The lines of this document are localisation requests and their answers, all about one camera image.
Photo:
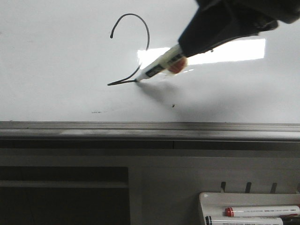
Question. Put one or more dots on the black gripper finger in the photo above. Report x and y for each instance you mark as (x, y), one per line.
(221, 23)

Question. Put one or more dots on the black whiteboard marker with tape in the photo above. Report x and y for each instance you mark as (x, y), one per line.
(174, 61)

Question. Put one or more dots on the black capped whiteboard marker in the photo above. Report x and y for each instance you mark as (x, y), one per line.
(209, 220)

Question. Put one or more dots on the red capped whiteboard marker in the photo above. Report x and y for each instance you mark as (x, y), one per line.
(263, 211)

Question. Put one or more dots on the white marker tray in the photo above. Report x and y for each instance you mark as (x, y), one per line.
(214, 204)

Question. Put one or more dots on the white whiteboard with aluminium frame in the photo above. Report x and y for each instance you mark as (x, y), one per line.
(59, 57)

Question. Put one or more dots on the dark wall hook left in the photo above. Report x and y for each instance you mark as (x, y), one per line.
(223, 186)

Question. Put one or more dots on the dark wall hook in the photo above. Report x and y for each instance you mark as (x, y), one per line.
(248, 187)
(223, 186)

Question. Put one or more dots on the dark wall hook middle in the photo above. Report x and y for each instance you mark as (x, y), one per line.
(248, 187)

